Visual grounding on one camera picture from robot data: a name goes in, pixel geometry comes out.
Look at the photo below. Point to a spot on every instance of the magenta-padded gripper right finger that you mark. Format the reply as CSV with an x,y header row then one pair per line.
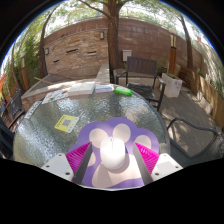
x,y
166,166

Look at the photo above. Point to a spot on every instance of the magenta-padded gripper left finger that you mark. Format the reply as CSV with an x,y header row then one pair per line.
x,y
56,166

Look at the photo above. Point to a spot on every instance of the white computer mouse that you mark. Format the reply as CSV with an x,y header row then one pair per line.
x,y
112,153

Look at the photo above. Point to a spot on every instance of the purple paw-shaped mouse pad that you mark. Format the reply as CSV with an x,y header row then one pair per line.
x,y
106,128

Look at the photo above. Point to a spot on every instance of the yellow code card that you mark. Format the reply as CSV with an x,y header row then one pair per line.
x,y
66,123

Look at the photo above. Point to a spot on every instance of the black metal armchair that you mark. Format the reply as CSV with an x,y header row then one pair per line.
x,y
5,140

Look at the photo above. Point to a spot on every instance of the black metal mesh chair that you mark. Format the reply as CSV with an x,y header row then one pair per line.
x,y
16,106

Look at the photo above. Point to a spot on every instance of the white planter box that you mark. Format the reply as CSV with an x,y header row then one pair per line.
x,y
173,86

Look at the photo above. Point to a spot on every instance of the white closed book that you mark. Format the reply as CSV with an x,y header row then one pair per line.
x,y
81,89

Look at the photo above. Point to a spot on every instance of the green plastic item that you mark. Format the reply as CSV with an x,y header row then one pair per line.
x,y
123,90

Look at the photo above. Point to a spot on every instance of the thin white blue booklet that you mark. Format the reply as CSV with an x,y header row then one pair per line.
x,y
104,88

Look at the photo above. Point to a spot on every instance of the large tree trunk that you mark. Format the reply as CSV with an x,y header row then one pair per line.
x,y
114,43

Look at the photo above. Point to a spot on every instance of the wooden lamp post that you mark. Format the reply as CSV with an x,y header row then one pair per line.
x,y
24,75
172,53

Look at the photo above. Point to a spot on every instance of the wall lamp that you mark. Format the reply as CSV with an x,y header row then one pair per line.
x,y
102,35
46,51

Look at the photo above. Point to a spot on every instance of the grey wall utility box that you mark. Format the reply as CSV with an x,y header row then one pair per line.
x,y
126,55

